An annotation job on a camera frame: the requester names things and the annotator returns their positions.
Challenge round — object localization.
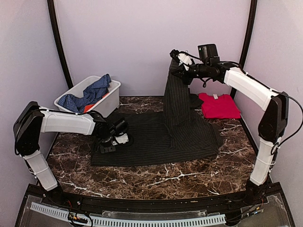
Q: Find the red t-shirt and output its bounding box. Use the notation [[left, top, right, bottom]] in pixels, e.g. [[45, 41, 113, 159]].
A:
[[198, 93, 241, 119]]

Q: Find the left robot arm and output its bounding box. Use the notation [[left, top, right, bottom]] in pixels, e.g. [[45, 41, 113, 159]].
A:
[[13, 101, 115, 206]]

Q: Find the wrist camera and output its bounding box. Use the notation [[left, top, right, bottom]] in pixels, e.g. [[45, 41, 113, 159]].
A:
[[198, 44, 220, 66], [112, 117, 134, 147]]

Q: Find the white plastic laundry bin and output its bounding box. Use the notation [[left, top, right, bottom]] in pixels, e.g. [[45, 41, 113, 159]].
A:
[[54, 76, 121, 117]]

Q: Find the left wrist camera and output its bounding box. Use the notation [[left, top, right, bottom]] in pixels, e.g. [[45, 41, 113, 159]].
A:
[[112, 117, 134, 147]]

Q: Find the black frame post right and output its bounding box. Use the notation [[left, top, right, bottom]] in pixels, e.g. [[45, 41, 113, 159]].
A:
[[228, 0, 258, 100]]

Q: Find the black frame post left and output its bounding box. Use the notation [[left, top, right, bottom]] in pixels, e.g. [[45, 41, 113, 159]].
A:
[[47, 0, 73, 89]]

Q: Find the white slotted cable duct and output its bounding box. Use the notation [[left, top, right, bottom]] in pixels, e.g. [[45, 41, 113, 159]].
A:
[[30, 202, 226, 227]]

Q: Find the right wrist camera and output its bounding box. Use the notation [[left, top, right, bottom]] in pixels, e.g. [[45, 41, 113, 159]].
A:
[[198, 44, 220, 66]]

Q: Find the black front rail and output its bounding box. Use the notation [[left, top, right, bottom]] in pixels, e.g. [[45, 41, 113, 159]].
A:
[[26, 183, 282, 213]]

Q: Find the blue checkered garment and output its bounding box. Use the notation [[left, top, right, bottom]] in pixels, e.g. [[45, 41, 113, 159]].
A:
[[57, 74, 111, 113]]

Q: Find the black frame post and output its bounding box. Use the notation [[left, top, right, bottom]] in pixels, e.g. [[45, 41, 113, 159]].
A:
[[47, 0, 73, 89], [228, 0, 258, 100]]

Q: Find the orange red garment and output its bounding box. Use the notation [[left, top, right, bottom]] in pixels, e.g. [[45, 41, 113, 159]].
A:
[[84, 92, 109, 113]]

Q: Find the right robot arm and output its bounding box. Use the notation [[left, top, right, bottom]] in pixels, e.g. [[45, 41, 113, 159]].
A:
[[170, 58, 290, 186]]

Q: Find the black striped garment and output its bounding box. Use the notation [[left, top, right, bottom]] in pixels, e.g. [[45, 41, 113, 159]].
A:
[[90, 62, 223, 166]]

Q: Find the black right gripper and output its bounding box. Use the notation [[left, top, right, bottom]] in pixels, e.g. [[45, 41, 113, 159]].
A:
[[172, 62, 210, 85]]

